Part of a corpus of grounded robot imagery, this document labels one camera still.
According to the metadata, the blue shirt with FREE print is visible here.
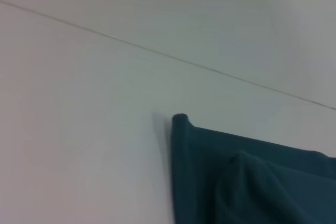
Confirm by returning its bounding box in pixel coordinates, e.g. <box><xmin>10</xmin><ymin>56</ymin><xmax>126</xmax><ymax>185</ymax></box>
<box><xmin>171</xmin><ymin>113</ymin><xmax>336</xmax><ymax>224</ymax></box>

